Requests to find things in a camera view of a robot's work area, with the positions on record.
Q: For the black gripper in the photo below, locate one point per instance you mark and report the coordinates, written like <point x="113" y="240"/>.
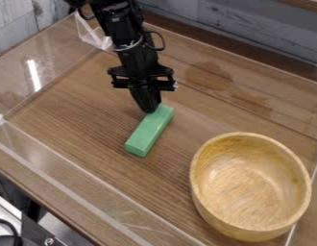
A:
<point x="140" y="70"/>

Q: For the green rectangular block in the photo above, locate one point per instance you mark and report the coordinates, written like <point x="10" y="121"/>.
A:
<point x="144" y="136"/>

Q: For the brown wooden bowl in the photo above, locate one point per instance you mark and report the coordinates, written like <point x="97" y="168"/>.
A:
<point x="250" y="186"/>

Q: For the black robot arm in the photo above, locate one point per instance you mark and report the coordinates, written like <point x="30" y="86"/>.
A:
<point x="136" y="45"/>

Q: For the clear acrylic corner bracket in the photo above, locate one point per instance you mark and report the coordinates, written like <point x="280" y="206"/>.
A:
<point x="92" y="36"/>

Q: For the clear acrylic tray wall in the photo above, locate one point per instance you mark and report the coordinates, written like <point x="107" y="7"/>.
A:
<point x="105" y="215"/>

